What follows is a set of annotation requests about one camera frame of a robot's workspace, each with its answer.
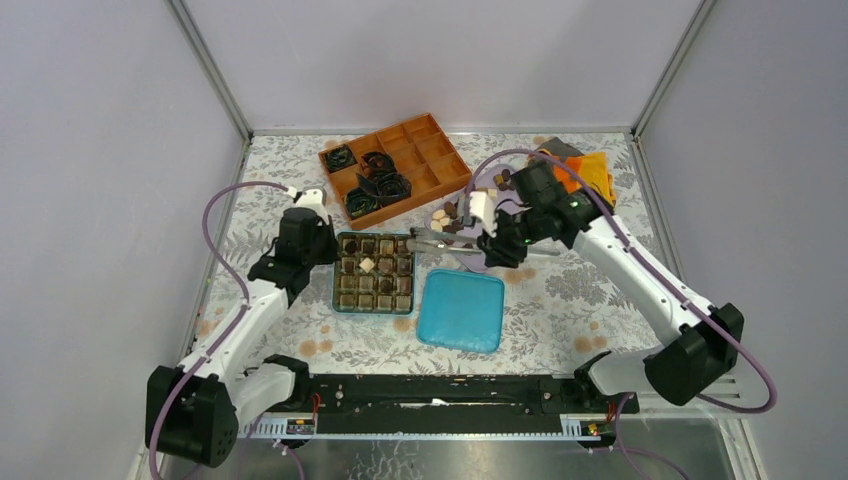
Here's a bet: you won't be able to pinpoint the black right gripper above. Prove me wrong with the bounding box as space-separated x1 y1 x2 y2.
475 206 543 270

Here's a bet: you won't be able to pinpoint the teal chocolate box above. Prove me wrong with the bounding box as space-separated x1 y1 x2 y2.
331 232 416 316

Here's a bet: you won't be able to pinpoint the metal serving tongs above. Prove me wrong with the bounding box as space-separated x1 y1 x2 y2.
407 227 482 255

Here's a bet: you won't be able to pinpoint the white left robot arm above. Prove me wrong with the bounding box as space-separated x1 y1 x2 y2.
145 207 338 468

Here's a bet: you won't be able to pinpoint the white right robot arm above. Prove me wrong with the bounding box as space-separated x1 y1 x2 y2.
461 161 744 412

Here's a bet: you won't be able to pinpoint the rolled dark green tie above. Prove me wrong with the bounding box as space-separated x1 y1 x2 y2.
344 187 381 219

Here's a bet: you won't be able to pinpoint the orange grey cloth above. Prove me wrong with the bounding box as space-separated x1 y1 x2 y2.
537 137 617 207

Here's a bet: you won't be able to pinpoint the rolled dark floral tie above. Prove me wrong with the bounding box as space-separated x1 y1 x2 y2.
322 144 357 173

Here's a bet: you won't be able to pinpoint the lavender plastic tray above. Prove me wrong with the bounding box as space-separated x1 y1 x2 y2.
424 164 524 273

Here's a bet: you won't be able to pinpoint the pile of assorted chocolates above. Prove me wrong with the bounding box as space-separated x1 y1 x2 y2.
424 164 523 237

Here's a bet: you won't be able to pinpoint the rolled dark patterned tie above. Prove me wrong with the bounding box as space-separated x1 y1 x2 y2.
357 172 412 206

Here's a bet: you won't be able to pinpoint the teal box lid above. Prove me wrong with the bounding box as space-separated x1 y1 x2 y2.
416 269 505 355

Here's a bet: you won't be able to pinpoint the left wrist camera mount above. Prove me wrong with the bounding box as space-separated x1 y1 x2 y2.
285 187 330 224

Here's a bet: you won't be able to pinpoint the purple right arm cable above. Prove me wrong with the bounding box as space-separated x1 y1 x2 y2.
463 148 779 480

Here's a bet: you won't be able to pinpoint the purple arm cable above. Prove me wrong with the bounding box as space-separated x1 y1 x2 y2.
463 148 779 480
146 181 296 480

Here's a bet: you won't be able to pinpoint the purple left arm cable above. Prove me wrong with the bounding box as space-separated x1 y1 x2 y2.
146 181 296 480

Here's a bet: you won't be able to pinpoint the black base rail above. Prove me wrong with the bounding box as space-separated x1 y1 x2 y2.
255 374 640 442

